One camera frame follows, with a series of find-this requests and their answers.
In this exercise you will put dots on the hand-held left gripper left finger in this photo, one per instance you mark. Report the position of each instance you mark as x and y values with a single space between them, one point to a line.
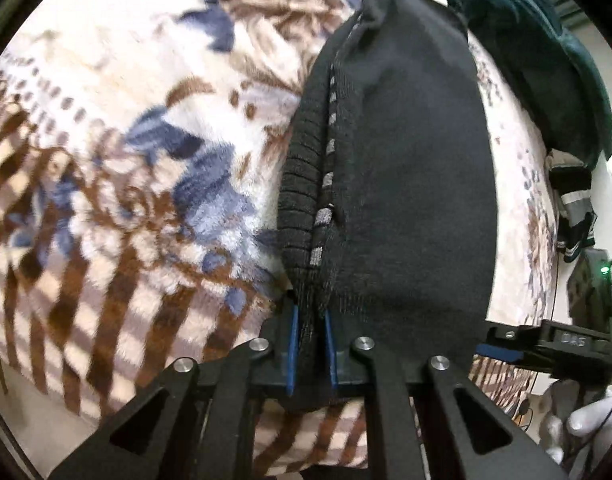
292 350

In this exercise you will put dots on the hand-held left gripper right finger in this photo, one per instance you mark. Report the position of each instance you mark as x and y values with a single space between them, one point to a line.
331 355

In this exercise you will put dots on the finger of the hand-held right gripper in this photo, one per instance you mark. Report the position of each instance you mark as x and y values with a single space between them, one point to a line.
511 334
498 352

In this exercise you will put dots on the dark striped sweater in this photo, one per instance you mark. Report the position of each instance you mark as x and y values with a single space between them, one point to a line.
411 185

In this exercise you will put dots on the person's right hand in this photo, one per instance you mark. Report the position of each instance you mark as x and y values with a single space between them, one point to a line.
581 422

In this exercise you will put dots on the folded black white striped garment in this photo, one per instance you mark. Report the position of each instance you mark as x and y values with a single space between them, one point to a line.
573 205

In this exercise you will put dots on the teal plush blanket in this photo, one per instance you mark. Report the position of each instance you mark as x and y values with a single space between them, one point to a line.
536 50

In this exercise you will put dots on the floral checkered blanket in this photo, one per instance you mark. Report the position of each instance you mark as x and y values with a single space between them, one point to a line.
111 85

